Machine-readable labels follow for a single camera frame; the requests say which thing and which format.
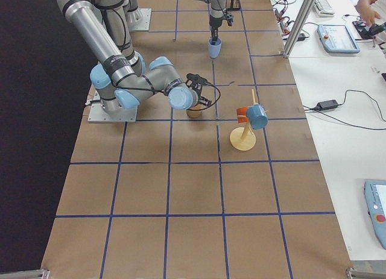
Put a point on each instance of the person's hand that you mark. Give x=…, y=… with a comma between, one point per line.
x=369, y=15

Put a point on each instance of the black power adapter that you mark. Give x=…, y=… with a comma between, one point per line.
x=327, y=105

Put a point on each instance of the blue teach pendant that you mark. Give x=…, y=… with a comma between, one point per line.
x=337, y=39
x=374, y=192

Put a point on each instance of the wooden mug tree stand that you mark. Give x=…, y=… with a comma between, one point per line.
x=243, y=138

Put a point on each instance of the aluminium frame post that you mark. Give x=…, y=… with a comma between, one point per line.
x=297, y=27

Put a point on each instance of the light blue cup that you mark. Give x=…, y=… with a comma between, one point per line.
x=214, y=48

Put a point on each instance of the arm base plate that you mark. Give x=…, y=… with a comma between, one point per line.
x=139, y=20
x=105, y=108

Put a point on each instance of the bamboo wooden cup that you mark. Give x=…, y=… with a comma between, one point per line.
x=193, y=113

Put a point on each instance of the black rack with dowel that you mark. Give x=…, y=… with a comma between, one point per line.
x=233, y=5

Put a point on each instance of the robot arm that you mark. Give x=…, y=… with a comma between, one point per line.
x=216, y=5
x=103, y=24

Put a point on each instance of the blue mug on stand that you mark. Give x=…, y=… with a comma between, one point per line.
x=257, y=116

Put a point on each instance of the orange mug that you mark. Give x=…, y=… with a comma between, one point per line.
x=242, y=114

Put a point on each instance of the white keyboard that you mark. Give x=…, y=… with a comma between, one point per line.
x=323, y=8

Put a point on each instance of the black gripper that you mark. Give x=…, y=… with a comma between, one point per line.
x=199, y=96
x=214, y=22

